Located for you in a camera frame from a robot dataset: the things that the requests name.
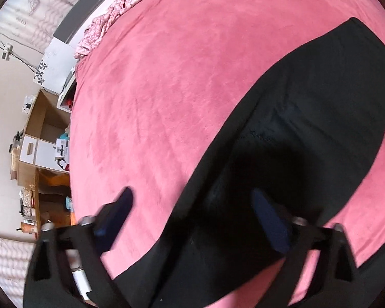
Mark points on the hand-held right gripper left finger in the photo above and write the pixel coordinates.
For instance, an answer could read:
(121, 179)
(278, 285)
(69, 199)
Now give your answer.
(118, 211)

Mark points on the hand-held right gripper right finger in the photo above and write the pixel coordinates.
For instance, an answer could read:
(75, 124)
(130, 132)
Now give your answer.
(269, 218)

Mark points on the black pants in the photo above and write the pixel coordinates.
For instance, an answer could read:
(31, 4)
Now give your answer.
(292, 118)

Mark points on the white drawer cabinet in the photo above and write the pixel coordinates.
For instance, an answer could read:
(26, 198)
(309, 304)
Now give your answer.
(30, 149)

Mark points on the wave print side curtain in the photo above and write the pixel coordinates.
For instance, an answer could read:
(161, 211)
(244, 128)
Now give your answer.
(6, 256)

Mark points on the wooden desk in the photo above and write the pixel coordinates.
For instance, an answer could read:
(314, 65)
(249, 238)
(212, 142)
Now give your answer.
(40, 115)

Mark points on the pink bed blanket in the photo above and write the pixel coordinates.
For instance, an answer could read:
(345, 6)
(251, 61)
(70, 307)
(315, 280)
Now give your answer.
(163, 86)

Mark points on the black charger plug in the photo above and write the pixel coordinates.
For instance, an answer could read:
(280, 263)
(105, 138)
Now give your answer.
(28, 106)

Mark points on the white nightstand with flower print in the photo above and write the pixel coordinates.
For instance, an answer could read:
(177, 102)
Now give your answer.
(56, 67)

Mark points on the pink floral cloth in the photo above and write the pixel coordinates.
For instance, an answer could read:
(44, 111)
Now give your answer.
(99, 29)

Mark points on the grey and white bed headboard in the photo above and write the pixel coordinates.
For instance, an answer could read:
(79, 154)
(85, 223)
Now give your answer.
(80, 9)

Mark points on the ship print window curtain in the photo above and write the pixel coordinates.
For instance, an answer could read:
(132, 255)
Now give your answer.
(35, 6)

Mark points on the white wall power strip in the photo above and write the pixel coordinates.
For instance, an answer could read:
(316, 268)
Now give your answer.
(7, 51)

